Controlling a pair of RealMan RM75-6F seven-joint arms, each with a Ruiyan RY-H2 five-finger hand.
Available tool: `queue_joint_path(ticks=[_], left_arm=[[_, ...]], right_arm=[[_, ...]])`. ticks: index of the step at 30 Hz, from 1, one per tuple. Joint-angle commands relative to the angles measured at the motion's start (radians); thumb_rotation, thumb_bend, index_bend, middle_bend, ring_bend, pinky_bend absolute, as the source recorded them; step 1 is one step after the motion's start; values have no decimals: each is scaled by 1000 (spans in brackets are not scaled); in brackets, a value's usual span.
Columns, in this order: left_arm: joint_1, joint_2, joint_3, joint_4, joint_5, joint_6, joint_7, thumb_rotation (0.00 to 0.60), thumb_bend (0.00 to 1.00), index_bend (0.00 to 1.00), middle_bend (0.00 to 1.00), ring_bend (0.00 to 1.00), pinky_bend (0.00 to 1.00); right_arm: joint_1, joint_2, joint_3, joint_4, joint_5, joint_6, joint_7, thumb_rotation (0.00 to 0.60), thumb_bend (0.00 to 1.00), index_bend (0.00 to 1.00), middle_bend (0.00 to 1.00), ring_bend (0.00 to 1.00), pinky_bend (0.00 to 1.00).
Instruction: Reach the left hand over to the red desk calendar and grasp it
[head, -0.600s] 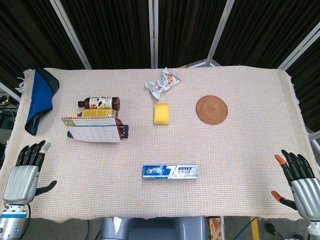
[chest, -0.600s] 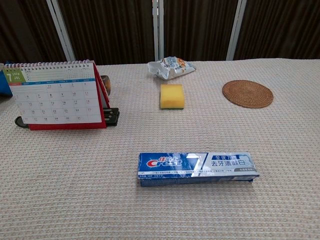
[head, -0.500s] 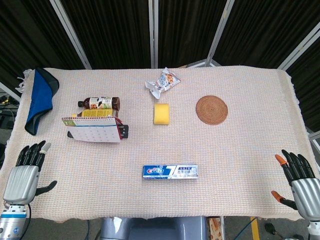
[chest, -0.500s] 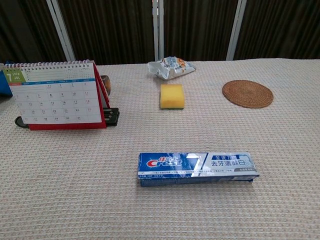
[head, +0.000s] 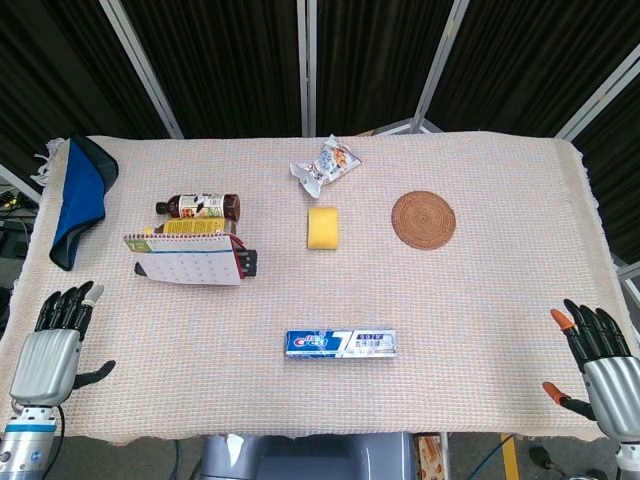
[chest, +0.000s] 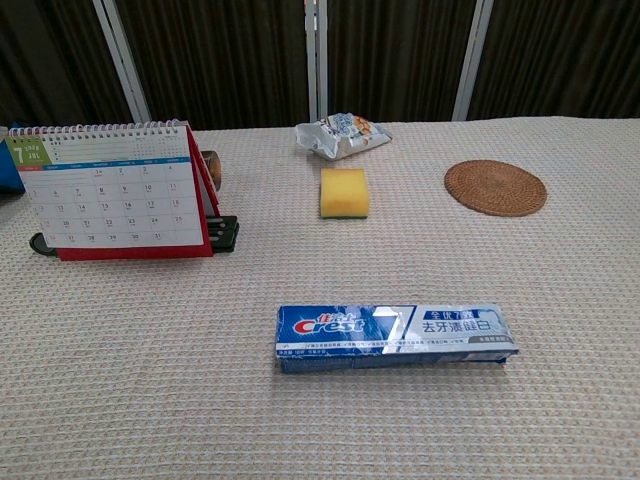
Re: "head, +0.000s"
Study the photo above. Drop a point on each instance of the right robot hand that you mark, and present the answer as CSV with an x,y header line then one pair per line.
x,y
607,370

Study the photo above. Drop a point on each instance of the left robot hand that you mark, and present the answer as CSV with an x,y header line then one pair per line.
x,y
47,357

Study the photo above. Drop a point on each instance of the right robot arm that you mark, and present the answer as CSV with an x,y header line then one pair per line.
x,y
627,462

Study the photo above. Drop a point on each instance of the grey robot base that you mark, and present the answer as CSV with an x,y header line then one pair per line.
x,y
307,457

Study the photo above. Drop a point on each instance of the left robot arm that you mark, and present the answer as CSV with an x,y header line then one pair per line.
x,y
27,442

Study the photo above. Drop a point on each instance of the white desk calendar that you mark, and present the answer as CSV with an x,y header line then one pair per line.
x,y
187,260

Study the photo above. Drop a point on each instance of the blue folded cloth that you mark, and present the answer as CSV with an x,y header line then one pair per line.
x,y
80,200

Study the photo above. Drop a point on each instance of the brown tea bottle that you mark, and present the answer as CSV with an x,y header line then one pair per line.
x,y
200,204

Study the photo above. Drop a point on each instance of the round woven coaster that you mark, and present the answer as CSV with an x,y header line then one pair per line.
x,y
423,219

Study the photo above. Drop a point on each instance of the blue toothpaste box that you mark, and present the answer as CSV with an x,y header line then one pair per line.
x,y
341,343

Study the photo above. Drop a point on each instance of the pink woven tablecloth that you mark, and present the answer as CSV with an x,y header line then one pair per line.
x,y
320,300

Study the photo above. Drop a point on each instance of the yellow sponge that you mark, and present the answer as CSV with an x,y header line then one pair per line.
x,y
323,228

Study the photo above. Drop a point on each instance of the white snack packet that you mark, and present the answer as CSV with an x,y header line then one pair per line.
x,y
322,166

